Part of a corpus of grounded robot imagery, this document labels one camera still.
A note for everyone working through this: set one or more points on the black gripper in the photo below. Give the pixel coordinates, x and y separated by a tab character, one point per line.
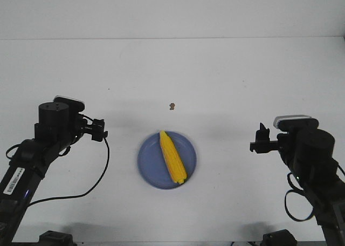
305	149
61	125

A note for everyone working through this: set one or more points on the blue round plate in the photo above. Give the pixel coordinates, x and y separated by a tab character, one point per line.
151	163

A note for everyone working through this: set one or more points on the yellow toy corn cob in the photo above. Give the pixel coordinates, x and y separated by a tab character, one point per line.
172	159

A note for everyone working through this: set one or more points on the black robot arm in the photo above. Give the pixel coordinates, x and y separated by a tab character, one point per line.
27	167
327	200

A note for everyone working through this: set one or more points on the black base block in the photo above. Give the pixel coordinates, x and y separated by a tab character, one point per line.
279	238
55	238

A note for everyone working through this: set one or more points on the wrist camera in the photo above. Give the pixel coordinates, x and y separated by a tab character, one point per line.
285	120
78	104

